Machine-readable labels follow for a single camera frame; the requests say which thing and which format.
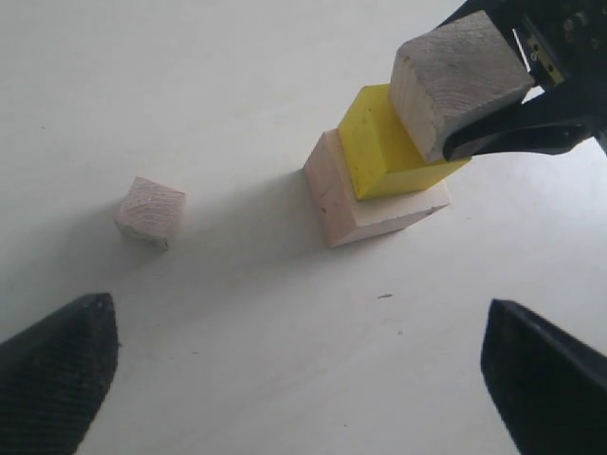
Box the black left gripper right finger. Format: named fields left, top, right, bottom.
left=480, top=300, right=606, bottom=454

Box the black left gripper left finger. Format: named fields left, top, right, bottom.
left=1, top=293, right=118, bottom=454

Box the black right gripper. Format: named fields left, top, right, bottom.
left=437, top=0, right=606, bottom=161

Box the medium wooden cube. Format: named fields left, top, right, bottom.
left=389, top=10, right=534, bottom=163

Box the yellow cube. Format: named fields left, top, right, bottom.
left=338, top=83, right=470, bottom=200

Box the small wooden cube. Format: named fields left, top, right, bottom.
left=115, top=176, right=186, bottom=249

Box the large wooden cube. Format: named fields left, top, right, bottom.
left=303, top=129, right=451, bottom=247

